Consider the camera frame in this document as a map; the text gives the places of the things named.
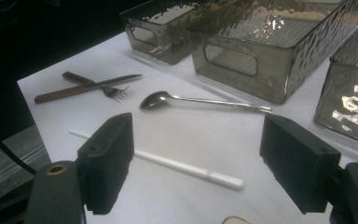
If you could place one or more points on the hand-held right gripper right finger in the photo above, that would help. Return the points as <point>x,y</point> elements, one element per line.
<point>298,161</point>

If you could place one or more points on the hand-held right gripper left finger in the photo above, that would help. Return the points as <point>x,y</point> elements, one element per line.
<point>108,161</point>

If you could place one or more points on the white chopstick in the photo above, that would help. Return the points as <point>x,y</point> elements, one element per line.
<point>183,166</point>

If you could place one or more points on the smoky clear plastic bin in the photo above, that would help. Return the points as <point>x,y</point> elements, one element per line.
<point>279,77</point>
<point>348,102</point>
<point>164,40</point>

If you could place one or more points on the metal spoon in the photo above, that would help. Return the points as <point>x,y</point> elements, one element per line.
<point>155,99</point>

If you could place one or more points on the black curtain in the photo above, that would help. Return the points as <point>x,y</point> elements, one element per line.
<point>12,46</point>

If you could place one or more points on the aluminium floor rail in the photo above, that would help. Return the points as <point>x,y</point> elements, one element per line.
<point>15,169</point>

